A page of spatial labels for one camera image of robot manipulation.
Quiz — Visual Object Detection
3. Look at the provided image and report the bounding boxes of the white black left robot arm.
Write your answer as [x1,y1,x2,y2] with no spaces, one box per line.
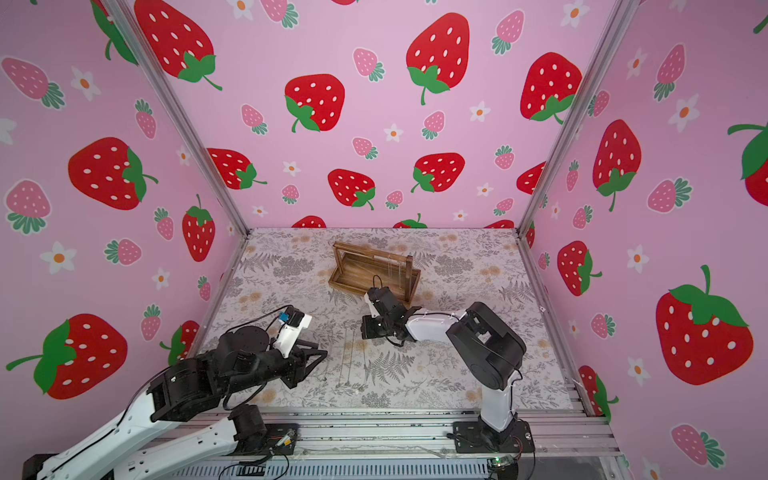
[22,326,328,479]

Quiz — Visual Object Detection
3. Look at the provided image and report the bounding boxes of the aluminium corner frame post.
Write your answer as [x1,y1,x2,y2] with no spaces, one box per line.
[104,0,250,238]
[517,0,639,239]

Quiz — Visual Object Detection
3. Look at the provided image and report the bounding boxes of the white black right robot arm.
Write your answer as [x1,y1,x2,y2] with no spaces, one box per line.
[361,287,527,442]

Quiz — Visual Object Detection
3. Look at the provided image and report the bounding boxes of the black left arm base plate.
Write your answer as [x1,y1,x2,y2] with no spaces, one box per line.
[227,423,299,456]

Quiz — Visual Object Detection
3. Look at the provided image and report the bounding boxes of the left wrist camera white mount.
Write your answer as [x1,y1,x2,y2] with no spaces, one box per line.
[272,306,313,358]

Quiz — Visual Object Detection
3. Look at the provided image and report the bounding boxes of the wooden jewelry display stand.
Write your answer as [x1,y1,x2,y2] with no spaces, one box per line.
[328,242,421,306]

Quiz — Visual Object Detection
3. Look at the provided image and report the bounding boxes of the aluminium corner frame post left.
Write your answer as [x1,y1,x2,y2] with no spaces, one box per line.
[104,0,250,238]

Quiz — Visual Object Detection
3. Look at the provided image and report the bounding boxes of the aluminium corner frame post right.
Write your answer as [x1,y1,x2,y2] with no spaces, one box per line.
[517,0,639,239]

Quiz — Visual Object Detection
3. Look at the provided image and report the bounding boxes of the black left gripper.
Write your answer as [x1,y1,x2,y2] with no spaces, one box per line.
[223,339,330,400]

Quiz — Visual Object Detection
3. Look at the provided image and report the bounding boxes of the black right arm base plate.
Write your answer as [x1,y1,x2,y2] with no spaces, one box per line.
[447,420,536,454]

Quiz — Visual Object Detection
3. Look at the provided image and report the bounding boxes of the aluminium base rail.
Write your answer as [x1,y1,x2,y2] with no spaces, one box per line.
[165,407,631,479]

